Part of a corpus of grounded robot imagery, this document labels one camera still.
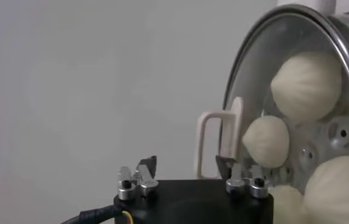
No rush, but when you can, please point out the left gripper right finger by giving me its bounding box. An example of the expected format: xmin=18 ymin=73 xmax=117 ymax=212
xmin=215 ymin=155 xmax=269 ymax=199

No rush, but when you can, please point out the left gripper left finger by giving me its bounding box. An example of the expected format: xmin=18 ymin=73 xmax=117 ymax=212
xmin=116 ymin=155 xmax=160 ymax=201

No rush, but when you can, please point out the white steamed baozi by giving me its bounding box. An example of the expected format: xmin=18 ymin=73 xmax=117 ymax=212
xmin=241 ymin=114 xmax=290 ymax=169
xmin=303 ymin=155 xmax=349 ymax=224
xmin=270 ymin=50 xmax=344 ymax=121
xmin=268 ymin=184 xmax=306 ymax=224

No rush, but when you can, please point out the glass lid with cream handle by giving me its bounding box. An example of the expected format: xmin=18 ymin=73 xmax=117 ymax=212
xmin=194 ymin=2 xmax=349 ymax=224

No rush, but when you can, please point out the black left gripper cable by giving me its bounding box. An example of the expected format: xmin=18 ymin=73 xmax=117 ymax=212
xmin=60 ymin=204 xmax=133 ymax=224

